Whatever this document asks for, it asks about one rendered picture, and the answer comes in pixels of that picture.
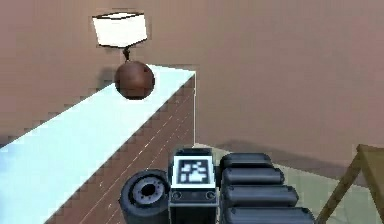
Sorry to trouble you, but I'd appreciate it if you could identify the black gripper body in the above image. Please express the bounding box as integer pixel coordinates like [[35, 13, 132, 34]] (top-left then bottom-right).
[[118, 169, 172, 224]]

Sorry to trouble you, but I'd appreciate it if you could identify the brown chest of drawers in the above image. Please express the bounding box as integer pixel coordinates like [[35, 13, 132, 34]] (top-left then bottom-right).
[[0, 63, 197, 224]]

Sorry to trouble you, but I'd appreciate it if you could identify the brown ball table lamp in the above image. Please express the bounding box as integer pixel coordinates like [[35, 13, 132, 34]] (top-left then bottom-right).
[[91, 12, 156, 101]]

